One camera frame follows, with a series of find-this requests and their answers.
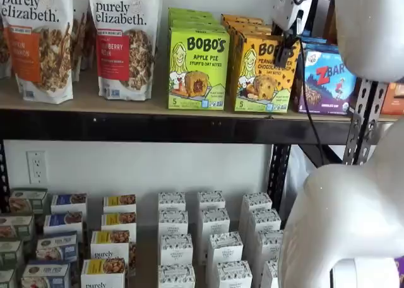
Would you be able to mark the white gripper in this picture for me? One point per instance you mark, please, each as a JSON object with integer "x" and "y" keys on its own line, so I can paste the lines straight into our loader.
{"x": 284, "y": 7}

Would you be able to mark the orange Bobo's peanut butter box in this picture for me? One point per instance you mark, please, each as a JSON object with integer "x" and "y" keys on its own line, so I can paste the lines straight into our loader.
{"x": 259, "y": 79}
{"x": 241, "y": 17}
{"x": 252, "y": 30}
{"x": 246, "y": 22}

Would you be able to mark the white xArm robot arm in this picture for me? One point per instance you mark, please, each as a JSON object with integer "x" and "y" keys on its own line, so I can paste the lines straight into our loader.
{"x": 363, "y": 206}

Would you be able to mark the blue purple Zbar box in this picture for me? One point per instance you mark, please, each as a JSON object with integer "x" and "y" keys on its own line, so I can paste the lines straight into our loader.
{"x": 318, "y": 45}
{"x": 328, "y": 89}

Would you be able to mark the green Bobo's apple pie box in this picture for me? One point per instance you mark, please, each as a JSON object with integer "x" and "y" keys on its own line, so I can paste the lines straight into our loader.
{"x": 199, "y": 63}
{"x": 195, "y": 24}
{"x": 192, "y": 16}
{"x": 189, "y": 10}

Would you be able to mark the orange brown snack box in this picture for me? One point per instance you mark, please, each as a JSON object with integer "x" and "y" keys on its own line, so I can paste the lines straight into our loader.
{"x": 394, "y": 98}

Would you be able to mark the white patterned pantry box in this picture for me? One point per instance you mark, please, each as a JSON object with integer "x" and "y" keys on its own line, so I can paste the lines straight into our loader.
{"x": 269, "y": 240}
{"x": 214, "y": 220}
{"x": 224, "y": 247}
{"x": 176, "y": 248}
{"x": 265, "y": 220}
{"x": 211, "y": 200}
{"x": 172, "y": 201}
{"x": 270, "y": 273}
{"x": 173, "y": 221}
{"x": 256, "y": 201}
{"x": 176, "y": 277}
{"x": 233, "y": 275}

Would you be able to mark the white box yellow band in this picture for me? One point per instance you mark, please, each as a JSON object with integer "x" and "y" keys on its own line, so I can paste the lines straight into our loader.
{"x": 102, "y": 273}
{"x": 109, "y": 243}
{"x": 118, "y": 225}
{"x": 120, "y": 203}

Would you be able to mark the purple snack box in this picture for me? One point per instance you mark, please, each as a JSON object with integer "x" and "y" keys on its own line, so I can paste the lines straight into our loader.
{"x": 400, "y": 275}

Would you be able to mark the white box blue band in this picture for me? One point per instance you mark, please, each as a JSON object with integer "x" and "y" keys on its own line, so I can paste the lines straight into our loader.
{"x": 45, "y": 275}
{"x": 63, "y": 223}
{"x": 68, "y": 204}
{"x": 57, "y": 247}

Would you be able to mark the white box green band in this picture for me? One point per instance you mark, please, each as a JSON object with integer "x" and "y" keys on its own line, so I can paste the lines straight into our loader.
{"x": 15, "y": 227}
{"x": 11, "y": 253}
{"x": 8, "y": 278}
{"x": 28, "y": 200}

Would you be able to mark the granola bag red label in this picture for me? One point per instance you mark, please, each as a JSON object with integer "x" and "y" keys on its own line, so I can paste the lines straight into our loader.
{"x": 123, "y": 48}

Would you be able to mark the granola bag orange label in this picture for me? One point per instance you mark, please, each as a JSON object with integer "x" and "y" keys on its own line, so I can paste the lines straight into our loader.
{"x": 41, "y": 48}
{"x": 80, "y": 41}

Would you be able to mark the purely elizabeth granola bag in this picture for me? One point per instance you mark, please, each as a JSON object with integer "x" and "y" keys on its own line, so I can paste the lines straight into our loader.
{"x": 3, "y": 48}

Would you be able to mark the white wall outlet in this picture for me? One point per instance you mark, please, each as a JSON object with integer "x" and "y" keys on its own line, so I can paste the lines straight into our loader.
{"x": 36, "y": 166}

